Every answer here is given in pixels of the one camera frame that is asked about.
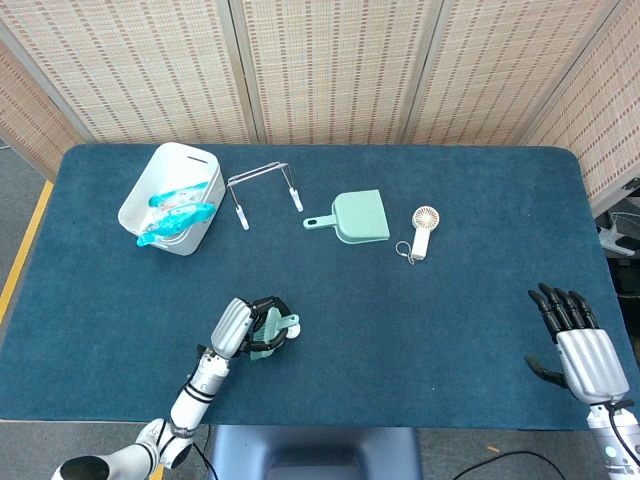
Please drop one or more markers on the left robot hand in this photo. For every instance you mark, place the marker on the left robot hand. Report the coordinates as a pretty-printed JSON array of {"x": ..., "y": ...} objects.
[{"x": 245, "y": 327}]

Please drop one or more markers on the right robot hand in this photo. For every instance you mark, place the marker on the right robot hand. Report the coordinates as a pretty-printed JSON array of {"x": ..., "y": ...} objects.
[{"x": 587, "y": 357}]

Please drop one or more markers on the light teal plastic scrub brush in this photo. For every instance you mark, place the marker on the light teal plastic scrub brush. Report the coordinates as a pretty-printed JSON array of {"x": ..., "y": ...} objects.
[{"x": 272, "y": 332}]

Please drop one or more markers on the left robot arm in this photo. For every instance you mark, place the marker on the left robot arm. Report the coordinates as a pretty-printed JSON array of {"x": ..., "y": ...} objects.
[{"x": 165, "y": 425}]

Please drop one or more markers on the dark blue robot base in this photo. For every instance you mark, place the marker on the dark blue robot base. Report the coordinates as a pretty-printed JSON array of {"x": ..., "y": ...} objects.
[{"x": 315, "y": 455}]

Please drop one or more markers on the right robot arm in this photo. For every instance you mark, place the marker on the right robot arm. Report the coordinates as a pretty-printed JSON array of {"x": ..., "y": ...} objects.
[{"x": 615, "y": 442}]

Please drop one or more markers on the white bottle cap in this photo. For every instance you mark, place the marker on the white bottle cap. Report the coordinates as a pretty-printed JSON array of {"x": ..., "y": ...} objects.
[{"x": 295, "y": 330}]

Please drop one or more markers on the teal wrapped snack pack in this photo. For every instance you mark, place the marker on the teal wrapped snack pack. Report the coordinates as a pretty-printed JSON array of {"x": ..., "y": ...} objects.
[
  {"x": 176, "y": 220},
  {"x": 172, "y": 197}
]

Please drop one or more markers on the white plastic storage box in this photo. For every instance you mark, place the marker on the white plastic storage box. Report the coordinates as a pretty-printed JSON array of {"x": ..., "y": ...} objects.
[{"x": 172, "y": 195}]

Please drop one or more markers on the dark blue table mat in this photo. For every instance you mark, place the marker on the dark blue table mat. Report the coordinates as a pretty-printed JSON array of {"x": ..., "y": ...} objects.
[{"x": 400, "y": 310}]

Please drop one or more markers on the mint green dustpan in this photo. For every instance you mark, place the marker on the mint green dustpan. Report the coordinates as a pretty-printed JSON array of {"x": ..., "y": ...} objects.
[{"x": 357, "y": 217}]

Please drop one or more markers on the white handheld fan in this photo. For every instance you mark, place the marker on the white handheld fan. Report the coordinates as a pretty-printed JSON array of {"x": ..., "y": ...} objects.
[{"x": 423, "y": 232}]

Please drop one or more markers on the woven folding screen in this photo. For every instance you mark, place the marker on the woven folding screen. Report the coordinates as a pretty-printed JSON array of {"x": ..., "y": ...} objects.
[{"x": 320, "y": 70}]

